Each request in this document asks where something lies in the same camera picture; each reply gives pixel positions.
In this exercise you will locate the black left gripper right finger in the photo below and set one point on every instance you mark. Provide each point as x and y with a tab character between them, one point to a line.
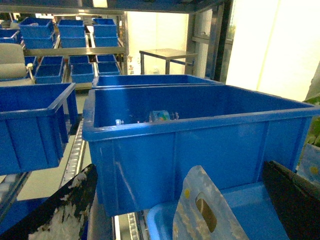
295	200

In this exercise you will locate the small steel table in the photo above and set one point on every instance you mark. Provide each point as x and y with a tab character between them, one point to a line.
169	55

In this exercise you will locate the large blue bin behind tray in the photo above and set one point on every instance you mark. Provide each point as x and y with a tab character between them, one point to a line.
144	140

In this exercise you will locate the flower gift bag with figures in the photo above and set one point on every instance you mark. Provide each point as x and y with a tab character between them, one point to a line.
202	213

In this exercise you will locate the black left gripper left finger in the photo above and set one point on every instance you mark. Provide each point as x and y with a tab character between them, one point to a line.
64	215

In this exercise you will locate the blue plastic tray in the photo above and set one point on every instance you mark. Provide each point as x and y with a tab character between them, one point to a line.
250	204

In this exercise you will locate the blue bin on left rollers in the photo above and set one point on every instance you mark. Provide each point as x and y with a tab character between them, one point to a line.
35	124

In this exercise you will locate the grey chair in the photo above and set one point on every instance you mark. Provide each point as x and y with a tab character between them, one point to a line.
14	71

